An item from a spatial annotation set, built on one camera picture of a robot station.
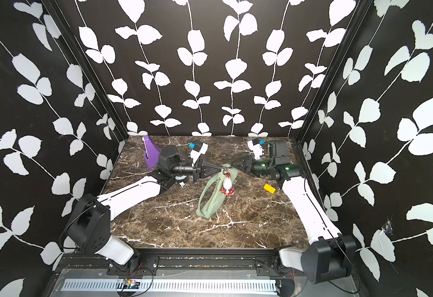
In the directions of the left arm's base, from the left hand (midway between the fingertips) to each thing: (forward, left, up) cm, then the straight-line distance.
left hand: (219, 169), depth 69 cm
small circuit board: (-32, +36, -30) cm, 57 cm away
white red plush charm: (-4, -3, -7) cm, 9 cm away
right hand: (+4, -5, -1) cm, 7 cm away
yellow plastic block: (+7, -27, -30) cm, 41 cm away
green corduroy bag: (-5, +1, -14) cm, 15 cm away
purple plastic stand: (+28, +37, -21) cm, 51 cm away
